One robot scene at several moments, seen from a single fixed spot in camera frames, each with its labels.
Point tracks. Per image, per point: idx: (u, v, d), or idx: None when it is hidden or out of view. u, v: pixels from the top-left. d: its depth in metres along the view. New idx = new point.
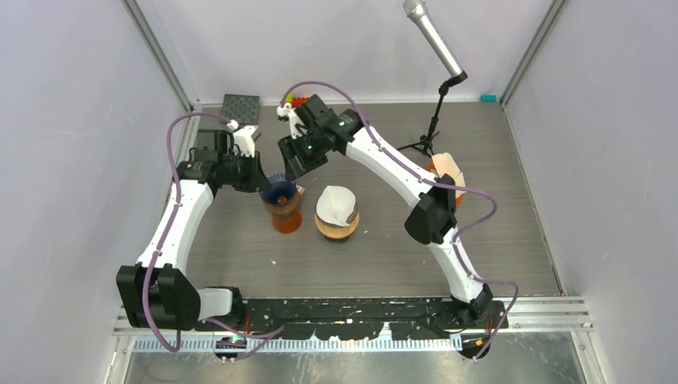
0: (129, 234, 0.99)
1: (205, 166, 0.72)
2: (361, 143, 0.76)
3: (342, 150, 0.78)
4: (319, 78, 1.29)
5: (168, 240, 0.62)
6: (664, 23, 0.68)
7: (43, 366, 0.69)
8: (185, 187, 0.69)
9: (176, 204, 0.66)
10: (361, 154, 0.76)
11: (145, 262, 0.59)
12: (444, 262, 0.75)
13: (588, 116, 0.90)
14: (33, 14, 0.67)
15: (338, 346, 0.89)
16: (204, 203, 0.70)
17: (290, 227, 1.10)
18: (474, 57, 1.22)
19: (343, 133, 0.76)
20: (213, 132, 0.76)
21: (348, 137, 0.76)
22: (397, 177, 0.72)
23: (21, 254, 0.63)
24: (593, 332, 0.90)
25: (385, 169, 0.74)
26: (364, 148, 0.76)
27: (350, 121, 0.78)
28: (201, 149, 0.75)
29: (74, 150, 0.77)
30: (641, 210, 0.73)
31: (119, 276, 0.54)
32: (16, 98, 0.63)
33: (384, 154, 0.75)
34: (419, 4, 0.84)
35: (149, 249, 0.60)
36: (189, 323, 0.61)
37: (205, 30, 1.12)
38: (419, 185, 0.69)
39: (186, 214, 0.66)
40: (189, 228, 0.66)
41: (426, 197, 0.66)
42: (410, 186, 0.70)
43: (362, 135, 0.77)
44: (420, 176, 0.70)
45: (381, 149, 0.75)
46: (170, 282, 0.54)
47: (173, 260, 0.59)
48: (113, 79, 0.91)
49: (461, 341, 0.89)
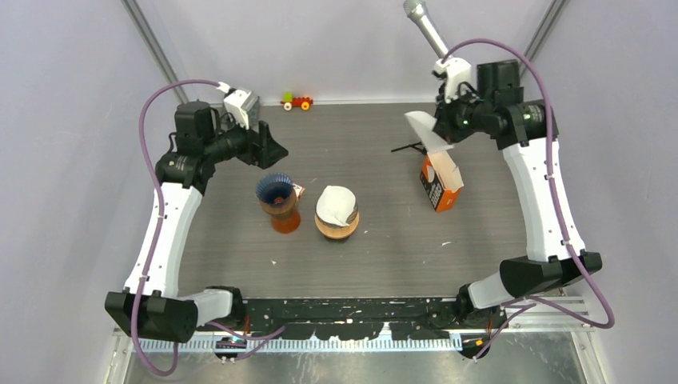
0: (129, 236, 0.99)
1: (190, 162, 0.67)
2: (529, 158, 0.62)
3: (502, 140, 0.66)
4: (320, 79, 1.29)
5: (155, 261, 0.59)
6: (664, 24, 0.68)
7: (42, 366, 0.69)
8: (168, 193, 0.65)
9: (159, 216, 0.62)
10: (522, 169, 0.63)
11: (133, 287, 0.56)
12: (492, 286, 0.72)
13: (588, 116, 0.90)
14: (33, 15, 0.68)
15: (339, 346, 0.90)
16: (190, 210, 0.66)
17: (290, 227, 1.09)
18: (474, 56, 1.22)
19: (517, 122, 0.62)
20: (193, 115, 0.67)
21: (522, 137, 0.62)
22: (539, 222, 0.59)
23: (20, 254, 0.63)
24: (592, 332, 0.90)
25: (533, 202, 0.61)
26: (530, 163, 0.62)
27: (538, 114, 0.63)
28: (182, 136, 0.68)
29: (75, 149, 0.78)
30: (640, 209, 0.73)
31: (107, 301, 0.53)
32: (17, 97, 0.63)
33: (545, 185, 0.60)
34: (418, 4, 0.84)
35: (136, 272, 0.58)
36: (187, 335, 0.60)
37: (205, 30, 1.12)
38: (559, 246, 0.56)
39: (173, 226, 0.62)
40: (177, 240, 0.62)
41: (554, 263, 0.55)
42: (546, 239, 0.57)
43: (532, 149, 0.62)
44: (568, 238, 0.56)
45: (548, 178, 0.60)
46: (160, 308, 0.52)
47: (162, 286, 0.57)
48: (111, 80, 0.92)
49: (461, 341, 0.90)
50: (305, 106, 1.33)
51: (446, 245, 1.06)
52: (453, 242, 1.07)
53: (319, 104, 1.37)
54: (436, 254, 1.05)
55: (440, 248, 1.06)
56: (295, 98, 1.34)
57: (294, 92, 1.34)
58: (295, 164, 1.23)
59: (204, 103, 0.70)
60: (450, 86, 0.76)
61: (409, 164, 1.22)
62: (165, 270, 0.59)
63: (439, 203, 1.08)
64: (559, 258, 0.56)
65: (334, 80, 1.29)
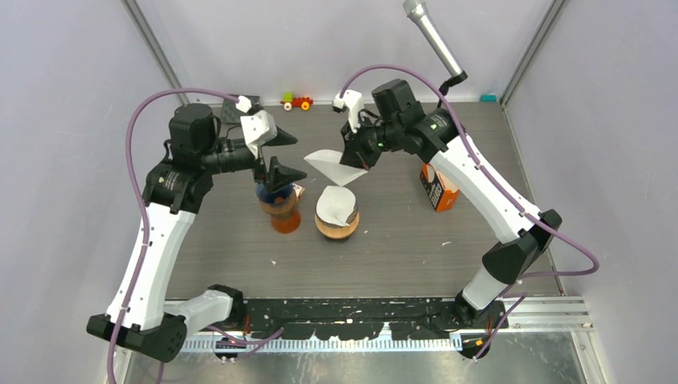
0: (129, 236, 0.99)
1: (181, 179, 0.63)
2: (454, 158, 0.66)
3: (424, 155, 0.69)
4: (320, 79, 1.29)
5: (136, 292, 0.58)
6: (664, 23, 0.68)
7: (43, 366, 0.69)
8: (154, 217, 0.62)
9: (144, 243, 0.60)
10: (452, 168, 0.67)
11: (113, 315, 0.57)
12: (483, 280, 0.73)
13: (588, 116, 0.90)
14: (33, 15, 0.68)
15: (339, 346, 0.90)
16: (179, 234, 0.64)
17: (290, 227, 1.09)
18: (474, 56, 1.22)
19: (433, 136, 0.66)
20: (189, 127, 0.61)
21: (440, 144, 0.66)
22: (493, 206, 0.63)
23: (21, 253, 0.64)
24: (592, 332, 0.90)
25: (480, 194, 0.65)
26: (458, 162, 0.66)
27: (442, 122, 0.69)
28: (177, 147, 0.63)
29: (76, 149, 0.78)
30: (640, 209, 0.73)
31: (89, 325, 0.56)
32: (17, 98, 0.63)
33: (480, 173, 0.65)
34: (419, 4, 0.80)
35: (117, 301, 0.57)
36: (173, 354, 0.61)
37: (205, 30, 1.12)
38: (519, 218, 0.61)
39: (157, 256, 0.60)
40: (162, 268, 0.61)
41: (527, 237, 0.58)
42: (507, 219, 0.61)
43: (453, 149, 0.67)
44: (524, 209, 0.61)
45: (479, 166, 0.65)
46: (137, 342, 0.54)
47: (141, 319, 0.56)
48: (111, 79, 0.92)
49: (461, 341, 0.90)
50: (305, 106, 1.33)
51: (446, 245, 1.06)
52: (453, 242, 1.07)
53: (319, 104, 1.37)
54: (436, 254, 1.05)
55: (440, 248, 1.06)
56: (295, 98, 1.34)
57: (294, 92, 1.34)
58: (295, 164, 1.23)
59: (205, 110, 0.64)
60: (352, 117, 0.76)
61: (410, 164, 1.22)
62: (146, 301, 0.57)
63: (439, 203, 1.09)
64: (525, 230, 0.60)
65: (333, 80, 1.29)
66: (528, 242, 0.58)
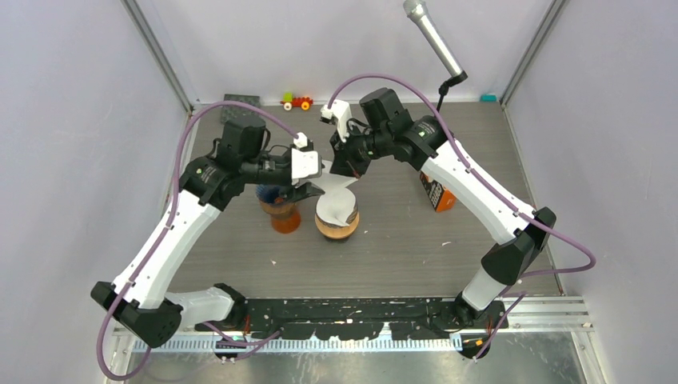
0: (129, 236, 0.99)
1: (217, 177, 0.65)
2: (444, 163, 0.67)
3: (415, 162, 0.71)
4: (320, 78, 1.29)
5: (145, 270, 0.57)
6: (664, 23, 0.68)
7: (44, 366, 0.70)
8: (183, 202, 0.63)
9: (166, 225, 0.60)
10: (444, 174, 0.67)
11: (119, 286, 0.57)
12: (484, 282, 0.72)
13: (588, 116, 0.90)
14: (33, 17, 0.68)
15: (339, 346, 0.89)
16: (200, 226, 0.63)
17: (290, 227, 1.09)
18: (474, 56, 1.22)
19: (421, 143, 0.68)
20: (241, 130, 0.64)
21: (429, 150, 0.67)
22: (486, 206, 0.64)
23: (22, 254, 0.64)
24: (592, 332, 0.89)
25: (472, 196, 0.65)
26: (448, 167, 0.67)
27: (429, 129, 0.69)
28: (225, 146, 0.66)
29: (77, 149, 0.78)
30: (640, 209, 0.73)
31: (93, 290, 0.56)
32: (17, 98, 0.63)
33: (471, 176, 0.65)
34: (419, 4, 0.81)
35: (127, 273, 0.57)
36: (159, 342, 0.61)
37: (205, 30, 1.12)
38: (514, 218, 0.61)
39: (174, 241, 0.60)
40: (176, 254, 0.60)
41: (523, 235, 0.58)
42: (502, 219, 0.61)
43: (444, 155, 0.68)
44: (519, 209, 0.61)
45: (470, 170, 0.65)
46: (133, 318, 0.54)
47: (141, 298, 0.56)
48: (112, 80, 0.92)
49: (461, 341, 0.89)
50: (305, 106, 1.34)
51: (446, 245, 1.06)
52: (453, 242, 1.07)
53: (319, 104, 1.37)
54: (436, 254, 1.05)
55: (440, 248, 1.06)
56: (295, 98, 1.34)
57: (294, 92, 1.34)
58: None
59: (261, 118, 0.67)
60: (341, 129, 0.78)
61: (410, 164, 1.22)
62: (152, 281, 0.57)
63: (440, 203, 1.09)
64: (520, 230, 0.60)
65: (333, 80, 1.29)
66: (525, 242, 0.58)
